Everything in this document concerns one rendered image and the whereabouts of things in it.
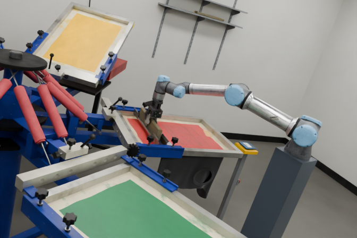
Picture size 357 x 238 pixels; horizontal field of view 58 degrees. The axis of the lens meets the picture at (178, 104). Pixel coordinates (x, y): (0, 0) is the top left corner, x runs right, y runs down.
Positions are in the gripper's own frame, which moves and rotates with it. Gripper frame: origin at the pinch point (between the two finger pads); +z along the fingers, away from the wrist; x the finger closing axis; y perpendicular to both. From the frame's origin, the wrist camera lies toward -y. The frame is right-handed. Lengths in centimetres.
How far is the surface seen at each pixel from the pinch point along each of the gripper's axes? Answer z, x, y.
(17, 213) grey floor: 101, -67, -40
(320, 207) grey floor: 100, 266, -25
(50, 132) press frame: -4, -65, 29
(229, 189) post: 43, 76, 14
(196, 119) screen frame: 3, 53, -25
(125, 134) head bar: -3.2, -24.0, 23.1
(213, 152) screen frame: 1.9, 36.0, 29.3
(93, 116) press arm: -3.1, -38.0, 1.6
